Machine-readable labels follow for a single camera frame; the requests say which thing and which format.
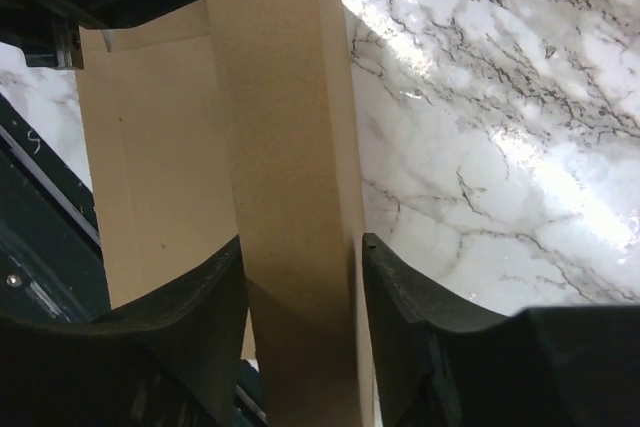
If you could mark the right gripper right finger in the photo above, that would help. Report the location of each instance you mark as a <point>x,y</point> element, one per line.
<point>441,360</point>

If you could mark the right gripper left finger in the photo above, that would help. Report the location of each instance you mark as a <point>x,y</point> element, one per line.
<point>169,358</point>

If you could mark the brown cardboard box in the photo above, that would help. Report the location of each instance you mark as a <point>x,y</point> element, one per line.
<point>236,118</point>

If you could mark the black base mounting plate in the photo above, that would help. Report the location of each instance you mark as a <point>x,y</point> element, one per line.
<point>52,267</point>

